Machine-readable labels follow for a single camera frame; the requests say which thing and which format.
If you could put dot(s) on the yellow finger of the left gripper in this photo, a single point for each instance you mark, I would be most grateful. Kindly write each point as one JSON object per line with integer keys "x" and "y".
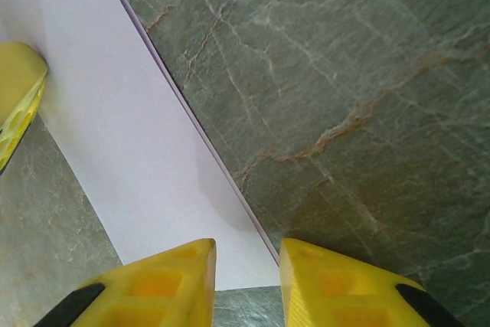
{"x": 19, "y": 86}

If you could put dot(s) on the lilac square paper sheet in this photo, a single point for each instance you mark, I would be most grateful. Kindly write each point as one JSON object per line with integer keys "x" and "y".
{"x": 115, "y": 112}

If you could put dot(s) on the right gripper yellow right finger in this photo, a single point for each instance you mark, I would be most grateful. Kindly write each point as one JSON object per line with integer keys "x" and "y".
{"x": 344, "y": 296}

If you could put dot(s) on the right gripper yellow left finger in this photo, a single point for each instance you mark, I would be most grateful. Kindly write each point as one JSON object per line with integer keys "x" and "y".
{"x": 153, "y": 292}

